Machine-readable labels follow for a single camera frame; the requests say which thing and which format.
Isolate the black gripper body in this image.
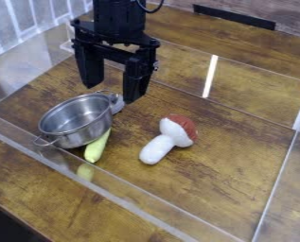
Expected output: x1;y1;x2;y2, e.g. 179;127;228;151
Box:
72;19;160;65

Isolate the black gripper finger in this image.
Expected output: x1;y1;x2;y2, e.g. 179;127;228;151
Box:
124;57;156;104
76;46;105;89

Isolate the small stainless steel pot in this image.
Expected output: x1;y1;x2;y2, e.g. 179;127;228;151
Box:
34;90;125;148

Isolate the light green plush spoon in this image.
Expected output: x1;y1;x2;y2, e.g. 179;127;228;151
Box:
84;130;111;164

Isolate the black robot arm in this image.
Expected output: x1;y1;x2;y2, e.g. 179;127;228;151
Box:
72;0;161;104

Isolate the plush red cap mushroom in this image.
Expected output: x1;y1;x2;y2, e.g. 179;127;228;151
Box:
140;114;198;164

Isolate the black bar on table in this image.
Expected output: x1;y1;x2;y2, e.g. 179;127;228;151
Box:
194;4;276;30

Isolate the clear acrylic back barrier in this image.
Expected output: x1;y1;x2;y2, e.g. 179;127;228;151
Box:
58;31;300;133

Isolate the clear acrylic barrier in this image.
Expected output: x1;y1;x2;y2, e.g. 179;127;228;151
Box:
0;118;243;242
58;31;300;133

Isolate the clear acrylic front barrier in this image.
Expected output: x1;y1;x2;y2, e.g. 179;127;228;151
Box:
0;118;243;242

